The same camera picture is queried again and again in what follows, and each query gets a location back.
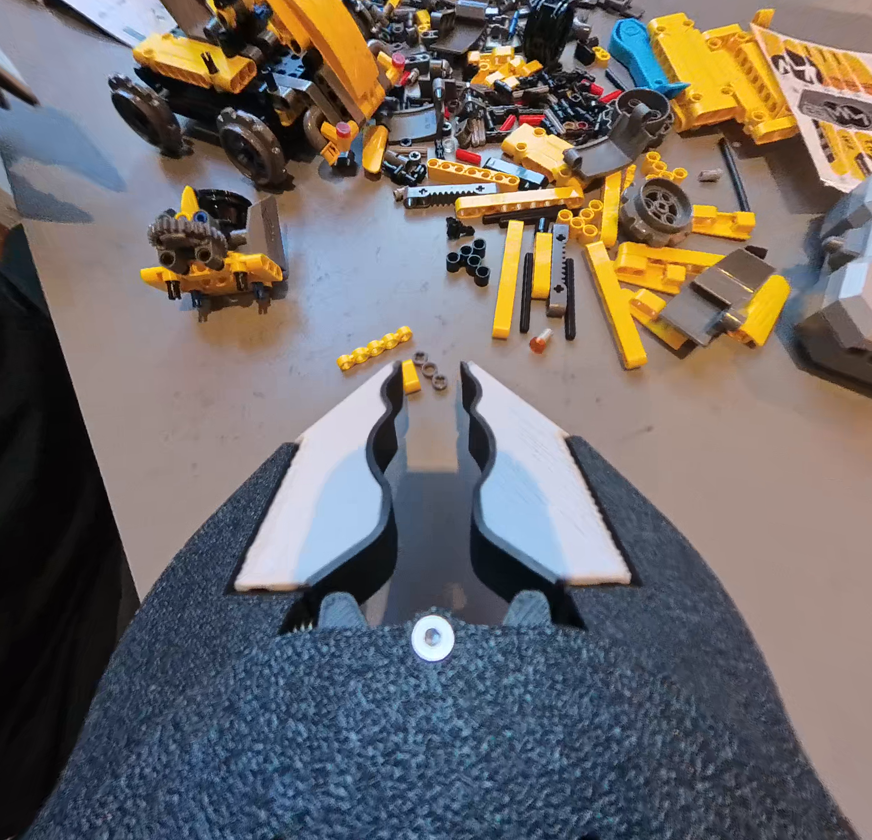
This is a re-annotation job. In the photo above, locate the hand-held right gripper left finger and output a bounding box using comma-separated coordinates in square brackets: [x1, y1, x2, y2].
[233, 359, 410, 592]

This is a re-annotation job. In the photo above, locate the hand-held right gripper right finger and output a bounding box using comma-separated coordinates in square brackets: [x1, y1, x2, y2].
[455, 359, 633, 587]

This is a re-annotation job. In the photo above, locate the yellow holed beam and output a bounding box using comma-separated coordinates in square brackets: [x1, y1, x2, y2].
[337, 325, 414, 371]

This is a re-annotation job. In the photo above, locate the spread of yellow beams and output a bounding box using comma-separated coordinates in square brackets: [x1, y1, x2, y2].
[402, 121, 794, 371]

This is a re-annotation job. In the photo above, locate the yellow brick wheel subassembly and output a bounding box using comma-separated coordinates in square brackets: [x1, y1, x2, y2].
[139, 186, 290, 319]

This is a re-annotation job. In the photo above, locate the yellow brick vehicle model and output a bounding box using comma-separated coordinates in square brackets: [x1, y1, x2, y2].
[108, 0, 410, 187]

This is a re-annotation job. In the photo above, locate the grey desk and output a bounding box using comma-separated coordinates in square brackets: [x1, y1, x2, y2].
[0, 0, 872, 807]

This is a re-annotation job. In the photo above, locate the black connector cluster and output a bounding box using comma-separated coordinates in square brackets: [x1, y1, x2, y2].
[446, 216, 491, 288]

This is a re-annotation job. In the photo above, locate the person's dark clothing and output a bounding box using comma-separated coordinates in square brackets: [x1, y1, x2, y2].
[0, 227, 140, 820]

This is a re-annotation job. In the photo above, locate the grey battery box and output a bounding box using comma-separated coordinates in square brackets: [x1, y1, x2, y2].
[777, 175, 872, 398]

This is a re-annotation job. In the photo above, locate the black axle rod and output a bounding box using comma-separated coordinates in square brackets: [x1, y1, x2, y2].
[718, 138, 752, 214]

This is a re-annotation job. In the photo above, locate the blue brick separator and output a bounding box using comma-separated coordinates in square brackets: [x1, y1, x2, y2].
[608, 19, 690, 101]

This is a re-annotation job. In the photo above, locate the stack of yellow panels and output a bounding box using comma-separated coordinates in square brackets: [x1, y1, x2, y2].
[647, 9, 799, 146]

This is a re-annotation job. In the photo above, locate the black wheel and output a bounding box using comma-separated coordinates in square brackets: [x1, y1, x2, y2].
[523, 0, 576, 71]

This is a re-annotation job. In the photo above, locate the sticker sheet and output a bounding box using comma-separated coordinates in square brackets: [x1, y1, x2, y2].
[749, 9, 872, 194]

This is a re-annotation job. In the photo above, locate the white instruction booklet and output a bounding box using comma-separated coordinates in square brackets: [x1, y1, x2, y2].
[0, 0, 178, 47]

